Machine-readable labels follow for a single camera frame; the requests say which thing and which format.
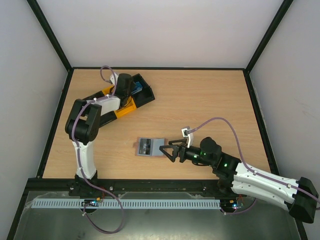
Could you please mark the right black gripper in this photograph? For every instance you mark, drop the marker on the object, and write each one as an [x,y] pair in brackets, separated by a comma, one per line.
[180,153]

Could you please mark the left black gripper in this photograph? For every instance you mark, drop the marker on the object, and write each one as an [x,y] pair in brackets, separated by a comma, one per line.
[132,85]

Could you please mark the black VIP credit card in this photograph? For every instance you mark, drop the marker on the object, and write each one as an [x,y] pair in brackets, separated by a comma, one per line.
[144,147]

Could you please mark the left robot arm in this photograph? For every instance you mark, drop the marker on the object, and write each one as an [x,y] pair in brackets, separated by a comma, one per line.
[83,125]

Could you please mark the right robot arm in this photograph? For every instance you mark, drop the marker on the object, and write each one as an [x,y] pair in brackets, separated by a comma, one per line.
[298,197]

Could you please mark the blue card stack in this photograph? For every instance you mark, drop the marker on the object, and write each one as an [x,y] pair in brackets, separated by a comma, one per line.
[138,86]

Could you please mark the yellow middle bin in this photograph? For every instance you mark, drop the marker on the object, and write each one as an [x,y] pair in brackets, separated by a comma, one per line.
[129,107]

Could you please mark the right black bin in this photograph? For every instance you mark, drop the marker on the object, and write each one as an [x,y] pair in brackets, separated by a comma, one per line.
[143,93]

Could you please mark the grey metal front plate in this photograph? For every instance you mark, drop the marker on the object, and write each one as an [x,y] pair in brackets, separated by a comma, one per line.
[254,220]

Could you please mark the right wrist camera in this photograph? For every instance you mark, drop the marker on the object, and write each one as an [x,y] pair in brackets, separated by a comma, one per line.
[188,135]

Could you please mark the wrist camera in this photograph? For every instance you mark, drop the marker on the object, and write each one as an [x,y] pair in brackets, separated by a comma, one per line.
[188,135]
[113,79]

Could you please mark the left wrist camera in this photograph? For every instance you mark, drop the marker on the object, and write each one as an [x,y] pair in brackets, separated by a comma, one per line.
[113,79]

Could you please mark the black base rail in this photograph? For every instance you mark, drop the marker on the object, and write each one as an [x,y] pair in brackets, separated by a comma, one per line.
[160,186]

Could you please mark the light blue cable duct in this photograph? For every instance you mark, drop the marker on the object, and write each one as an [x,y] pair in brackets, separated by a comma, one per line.
[130,204]

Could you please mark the black enclosure frame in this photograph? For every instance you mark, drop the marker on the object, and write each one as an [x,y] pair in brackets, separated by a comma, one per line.
[37,11]

